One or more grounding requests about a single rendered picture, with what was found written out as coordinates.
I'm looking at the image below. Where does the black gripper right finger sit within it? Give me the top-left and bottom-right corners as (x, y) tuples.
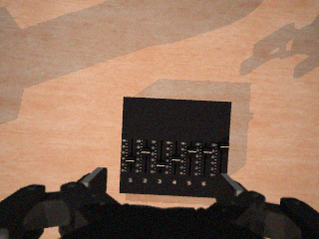
(193, 173), (319, 239)

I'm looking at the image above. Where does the black lighting desk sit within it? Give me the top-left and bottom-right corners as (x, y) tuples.
(120, 97), (231, 198)

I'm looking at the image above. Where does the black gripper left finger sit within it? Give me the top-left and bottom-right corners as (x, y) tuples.
(0, 167), (137, 239)

